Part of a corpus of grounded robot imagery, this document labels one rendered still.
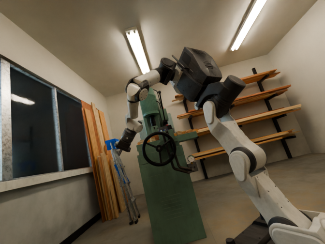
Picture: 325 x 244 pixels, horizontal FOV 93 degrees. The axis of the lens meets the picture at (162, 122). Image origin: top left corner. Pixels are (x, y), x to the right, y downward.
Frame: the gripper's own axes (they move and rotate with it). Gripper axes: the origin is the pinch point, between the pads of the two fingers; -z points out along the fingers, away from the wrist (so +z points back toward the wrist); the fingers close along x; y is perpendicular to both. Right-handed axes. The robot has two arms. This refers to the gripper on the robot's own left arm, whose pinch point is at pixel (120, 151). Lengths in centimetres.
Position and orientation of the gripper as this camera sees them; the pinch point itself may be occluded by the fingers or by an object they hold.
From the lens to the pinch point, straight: 119.0
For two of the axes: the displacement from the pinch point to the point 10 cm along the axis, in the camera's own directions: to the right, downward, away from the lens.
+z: 4.6, -8.7, -1.6
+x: 8.8, 4.4, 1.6
